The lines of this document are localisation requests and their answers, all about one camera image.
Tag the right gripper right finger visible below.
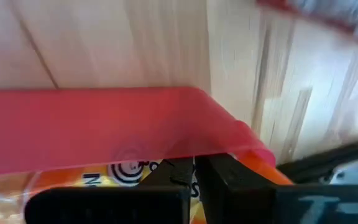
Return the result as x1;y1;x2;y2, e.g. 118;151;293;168
195;154;358;224

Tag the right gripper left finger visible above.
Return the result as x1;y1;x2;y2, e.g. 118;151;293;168
24;157;196;224

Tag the orange Maruchan ramen pack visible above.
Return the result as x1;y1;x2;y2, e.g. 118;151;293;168
0;151;294;224

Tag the red Maruchan ramen pack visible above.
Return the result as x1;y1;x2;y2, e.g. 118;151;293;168
255;0;358;52

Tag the pink plastic bin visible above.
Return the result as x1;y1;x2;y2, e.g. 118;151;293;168
0;86;277;180

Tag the black aluminium table frame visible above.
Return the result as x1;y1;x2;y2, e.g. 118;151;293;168
277;136;358;185

